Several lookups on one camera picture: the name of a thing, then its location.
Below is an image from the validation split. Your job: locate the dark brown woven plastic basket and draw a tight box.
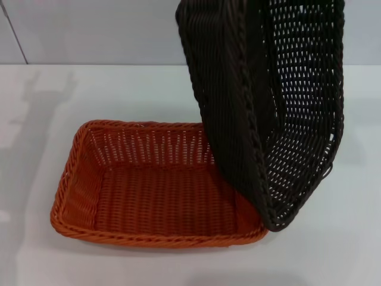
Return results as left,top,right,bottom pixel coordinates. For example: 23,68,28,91
174,0,346,234

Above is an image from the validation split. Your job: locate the orange woven plastic basket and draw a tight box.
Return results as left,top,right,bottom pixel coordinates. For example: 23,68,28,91
49,119,268,248

